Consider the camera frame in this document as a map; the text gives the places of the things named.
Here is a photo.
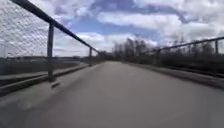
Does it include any row of bare trees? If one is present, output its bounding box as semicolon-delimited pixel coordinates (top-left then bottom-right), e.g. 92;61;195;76
98;36;224;66

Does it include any grey concrete path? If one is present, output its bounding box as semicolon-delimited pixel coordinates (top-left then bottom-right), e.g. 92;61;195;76
0;60;224;128

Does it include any metal mesh railing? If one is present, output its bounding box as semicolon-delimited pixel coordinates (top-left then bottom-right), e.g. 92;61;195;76
146;35;224;76
0;0;101;83

